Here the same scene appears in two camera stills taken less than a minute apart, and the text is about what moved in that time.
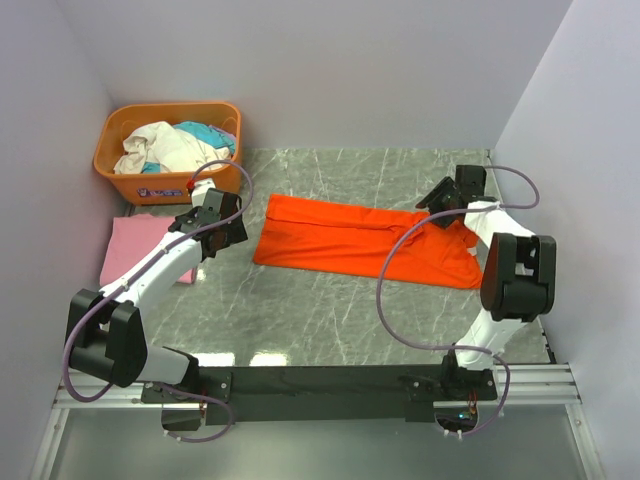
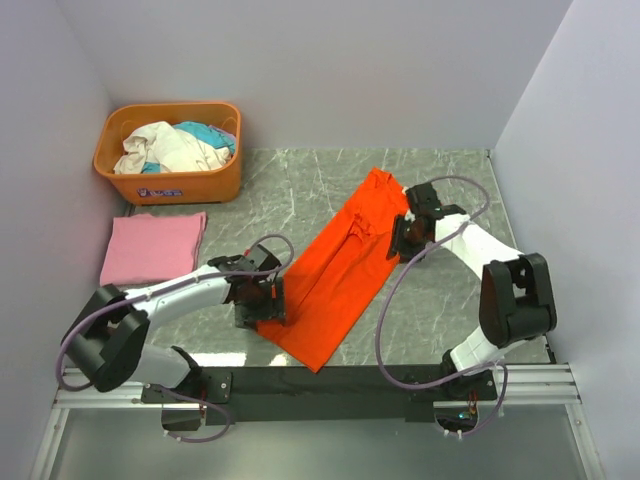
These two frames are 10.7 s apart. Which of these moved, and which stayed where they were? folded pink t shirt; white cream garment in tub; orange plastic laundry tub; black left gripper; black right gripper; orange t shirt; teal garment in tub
Moved: orange t shirt; black left gripper; black right gripper
Stayed: folded pink t shirt; teal garment in tub; orange plastic laundry tub; white cream garment in tub
